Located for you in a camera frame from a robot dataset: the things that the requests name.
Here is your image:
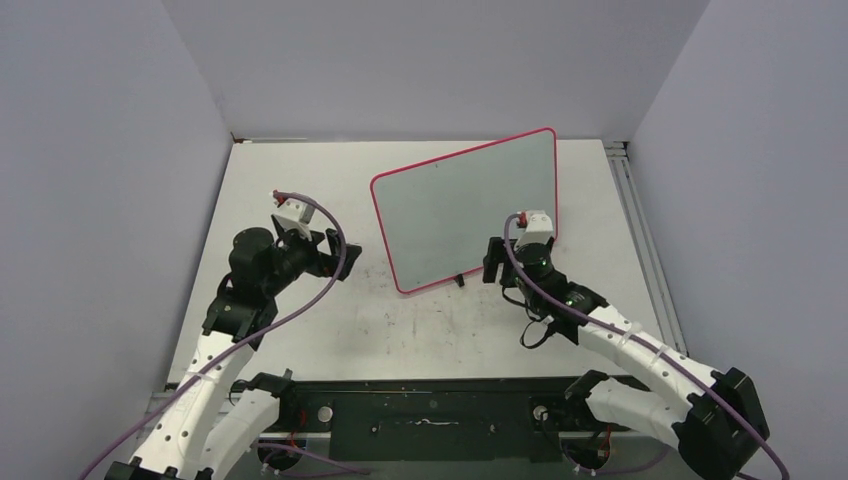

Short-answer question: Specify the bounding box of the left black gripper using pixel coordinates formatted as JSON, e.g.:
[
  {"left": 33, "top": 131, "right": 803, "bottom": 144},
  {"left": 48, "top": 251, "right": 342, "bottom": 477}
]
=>
[{"left": 262, "top": 224, "right": 360, "bottom": 297}]

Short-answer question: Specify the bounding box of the pink framed whiteboard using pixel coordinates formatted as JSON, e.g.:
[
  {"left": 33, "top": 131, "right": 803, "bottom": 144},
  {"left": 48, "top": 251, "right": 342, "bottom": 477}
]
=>
[{"left": 369, "top": 127, "right": 559, "bottom": 294}]

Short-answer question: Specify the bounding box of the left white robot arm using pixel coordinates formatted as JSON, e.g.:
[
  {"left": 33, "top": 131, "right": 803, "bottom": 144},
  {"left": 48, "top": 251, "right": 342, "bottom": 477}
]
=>
[{"left": 106, "top": 227, "right": 362, "bottom": 479}]

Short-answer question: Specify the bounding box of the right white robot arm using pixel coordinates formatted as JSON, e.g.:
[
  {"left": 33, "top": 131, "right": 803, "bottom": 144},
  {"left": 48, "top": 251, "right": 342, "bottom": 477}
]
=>
[{"left": 483, "top": 233, "right": 771, "bottom": 479}]

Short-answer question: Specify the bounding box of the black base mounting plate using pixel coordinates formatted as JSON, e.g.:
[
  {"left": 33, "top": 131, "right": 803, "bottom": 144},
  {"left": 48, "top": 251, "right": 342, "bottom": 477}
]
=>
[{"left": 262, "top": 377, "right": 610, "bottom": 462}]

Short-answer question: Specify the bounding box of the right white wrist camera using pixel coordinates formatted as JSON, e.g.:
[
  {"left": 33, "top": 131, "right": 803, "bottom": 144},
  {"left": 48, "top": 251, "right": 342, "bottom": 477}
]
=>
[{"left": 514, "top": 210, "right": 555, "bottom": 249}]

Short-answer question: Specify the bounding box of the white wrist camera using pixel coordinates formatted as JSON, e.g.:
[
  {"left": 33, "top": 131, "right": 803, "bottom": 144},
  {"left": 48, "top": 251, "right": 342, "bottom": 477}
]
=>
[
  {"left": 514, "top": 210, "right": 555, "bottom": 249},
  {"left": 271, "top": 190, "right": 315, "bottom": 241}
]

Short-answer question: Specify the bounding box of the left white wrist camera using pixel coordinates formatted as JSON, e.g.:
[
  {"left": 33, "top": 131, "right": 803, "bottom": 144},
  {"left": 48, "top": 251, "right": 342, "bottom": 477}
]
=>
[{"left": 271, "top": 190, "right": 315, "bottom": 241}]

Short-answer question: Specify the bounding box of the aluminium rail frame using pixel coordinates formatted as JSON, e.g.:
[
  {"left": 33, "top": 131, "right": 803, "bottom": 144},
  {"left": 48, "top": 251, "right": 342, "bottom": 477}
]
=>
[{"left": 135, "top": 140, "right": 690, "bottom": 480}]

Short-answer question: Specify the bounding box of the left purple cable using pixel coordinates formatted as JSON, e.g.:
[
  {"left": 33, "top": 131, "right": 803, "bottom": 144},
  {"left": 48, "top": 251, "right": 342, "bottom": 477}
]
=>
[{"left": 78, "top": 192, "right": 349, "bottom": 480}]

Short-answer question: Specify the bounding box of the purple cable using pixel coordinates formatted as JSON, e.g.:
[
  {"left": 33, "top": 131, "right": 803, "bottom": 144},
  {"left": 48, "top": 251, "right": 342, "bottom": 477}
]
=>
[
  {"left": 78, "top": 192, "right": 349, "bottom": 480},
  {"left": 503, "top": 211, "right": 793, "bottom": 480}
]

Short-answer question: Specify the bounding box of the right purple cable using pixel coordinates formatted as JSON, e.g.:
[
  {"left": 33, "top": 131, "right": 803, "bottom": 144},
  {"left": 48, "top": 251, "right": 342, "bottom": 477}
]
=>
[{"left": 503, "top": 211, "right": 793, "bottom": 480}]

